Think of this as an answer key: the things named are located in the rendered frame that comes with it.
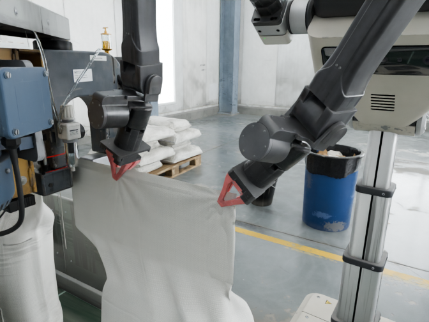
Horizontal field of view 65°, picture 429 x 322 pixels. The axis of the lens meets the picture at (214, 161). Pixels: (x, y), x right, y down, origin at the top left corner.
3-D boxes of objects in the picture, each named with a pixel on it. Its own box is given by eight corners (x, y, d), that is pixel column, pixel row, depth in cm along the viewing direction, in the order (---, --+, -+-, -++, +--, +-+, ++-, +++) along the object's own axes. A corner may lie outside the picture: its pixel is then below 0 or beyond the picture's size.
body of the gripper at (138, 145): (97, 147, 74) (105, 118, 70) (130, 139, 82) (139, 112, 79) (117, 164, 72) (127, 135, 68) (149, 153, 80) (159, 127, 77)
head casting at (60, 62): (129, 149, 101) (123, 44, 93) (55, 170, 81) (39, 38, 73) (64, 137, 116) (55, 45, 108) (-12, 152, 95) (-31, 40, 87)
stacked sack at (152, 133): (178, 137, 398) (177, 124, 394) (138, 148, 343) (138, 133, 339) (150, 133, 419) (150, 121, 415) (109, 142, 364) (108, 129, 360)
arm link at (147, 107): (159, 105, 72) (143, 92, 74) (133, 106, 66) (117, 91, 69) (150, 133, 75) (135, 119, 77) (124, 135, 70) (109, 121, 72)
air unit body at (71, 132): (88, 169, 82) (82, 104, 78) (71, 174, 78) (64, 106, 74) (76, 166, 84) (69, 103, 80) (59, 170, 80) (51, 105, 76)
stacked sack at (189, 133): (203, 138, 452) (203, 127, 448) (173, 147, 396) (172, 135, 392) (177, 134, 474) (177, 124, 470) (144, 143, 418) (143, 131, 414)
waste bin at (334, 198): (359, 217, 307) (369, 147, 290) (348, 241, 265) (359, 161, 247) (306, 206, 331) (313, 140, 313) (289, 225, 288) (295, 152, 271)
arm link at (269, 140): (352, 128, 52) (316, 94, 56) (316, 115, 43) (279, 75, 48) (298, 181, 57) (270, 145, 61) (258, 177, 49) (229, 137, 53)
